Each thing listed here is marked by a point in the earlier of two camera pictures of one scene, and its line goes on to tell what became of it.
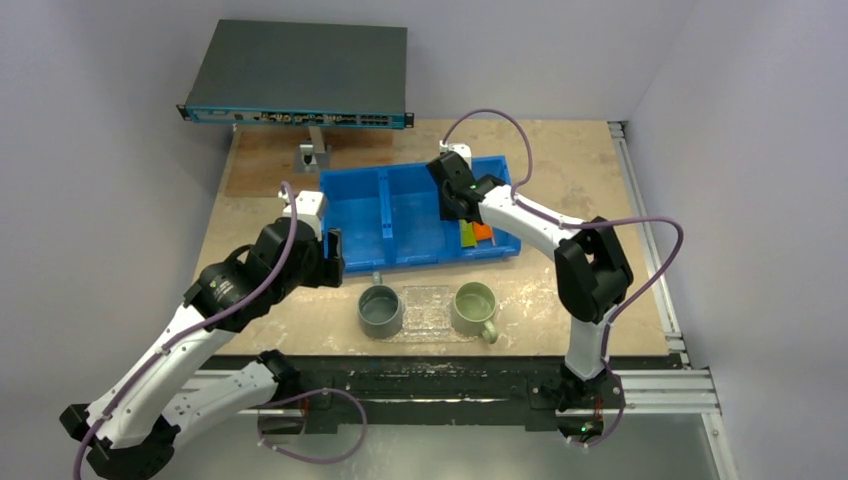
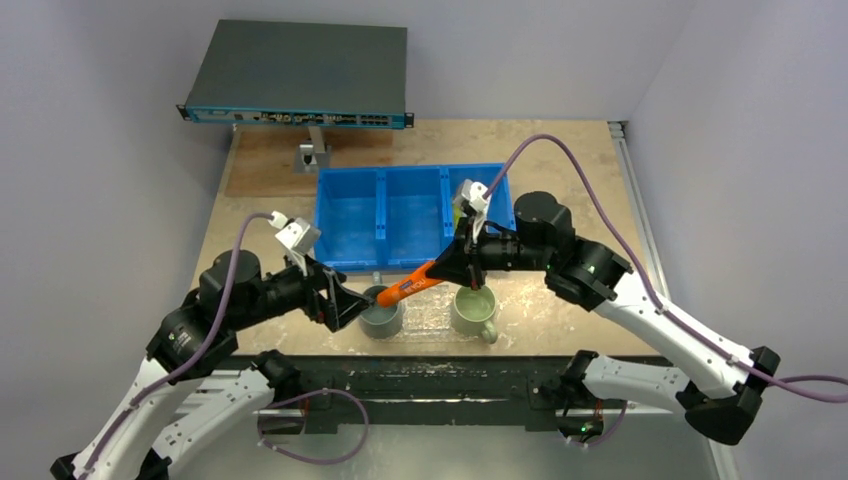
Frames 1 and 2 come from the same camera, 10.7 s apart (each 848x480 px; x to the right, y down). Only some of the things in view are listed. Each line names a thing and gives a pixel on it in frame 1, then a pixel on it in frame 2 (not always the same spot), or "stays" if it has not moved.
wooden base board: [264, 157] stays
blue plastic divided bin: [392, 215] stays
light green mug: [474, 303] stays
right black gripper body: [454, 204] → [474, 252]
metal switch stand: [310, 157] stays
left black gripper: [328, 269] → [342, 304]
